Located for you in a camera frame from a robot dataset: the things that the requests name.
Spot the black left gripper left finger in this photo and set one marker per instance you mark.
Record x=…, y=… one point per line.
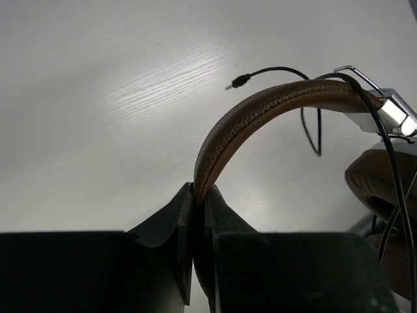
x=145, y=269

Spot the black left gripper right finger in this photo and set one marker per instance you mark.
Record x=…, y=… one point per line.
x=243, y=270

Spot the brown silver headphones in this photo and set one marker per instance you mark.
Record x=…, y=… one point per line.
x=383, y=178

